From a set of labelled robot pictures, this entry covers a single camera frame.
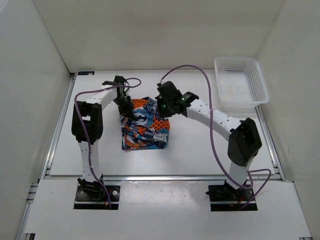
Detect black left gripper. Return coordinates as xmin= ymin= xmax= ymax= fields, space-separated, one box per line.
xmin=112 ymin=95 xmax=135 ymax=120

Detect colourful patterned shorts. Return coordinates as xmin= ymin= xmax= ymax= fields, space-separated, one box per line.
xmin=119 ymin=97 xmax=170 ymax=150

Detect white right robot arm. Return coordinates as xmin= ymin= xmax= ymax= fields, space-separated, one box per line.
xmin=156 ymin=81 xmax=262 ymax=200

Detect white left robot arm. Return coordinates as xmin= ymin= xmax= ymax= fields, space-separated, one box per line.
xmin=71 ymin=75 xmax=135 ymax=202

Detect white plastic mesh basket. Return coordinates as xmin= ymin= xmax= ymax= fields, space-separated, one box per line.
xmin=214 ymin=56 xmax=270 ymax=110

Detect white front cover board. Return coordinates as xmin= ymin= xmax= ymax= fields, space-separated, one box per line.
xmin=25 ymin=180 xmax=311 ymax=240

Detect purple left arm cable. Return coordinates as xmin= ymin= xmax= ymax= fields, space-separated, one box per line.
xmin=74 ymin=77 xmax=142 ymax=210

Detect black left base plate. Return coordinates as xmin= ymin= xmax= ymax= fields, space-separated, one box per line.
xmin=73 ymin=185 xmax=121 ymax=210

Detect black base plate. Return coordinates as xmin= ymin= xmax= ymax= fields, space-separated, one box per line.
xmin=73 ymin=185 xmax=121 ymax=210
xmin=205 ymin=184 xmax=258 ymax=212

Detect aluminium table frame rail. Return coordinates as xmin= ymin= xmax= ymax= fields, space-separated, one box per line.
xmin=20 ymin=71 xmax=295 ymax=240

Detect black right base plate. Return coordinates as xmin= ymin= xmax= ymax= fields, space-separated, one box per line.
xmin=205 ymin=184 xmax=258 ymax=212

